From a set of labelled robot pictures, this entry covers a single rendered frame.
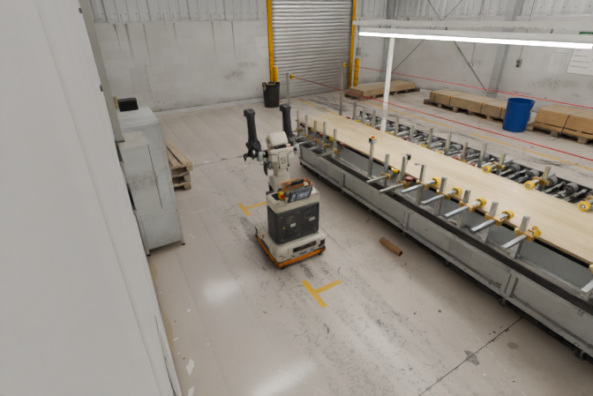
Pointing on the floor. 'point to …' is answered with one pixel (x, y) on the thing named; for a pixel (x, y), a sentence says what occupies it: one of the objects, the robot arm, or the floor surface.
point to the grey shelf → (156, 235)
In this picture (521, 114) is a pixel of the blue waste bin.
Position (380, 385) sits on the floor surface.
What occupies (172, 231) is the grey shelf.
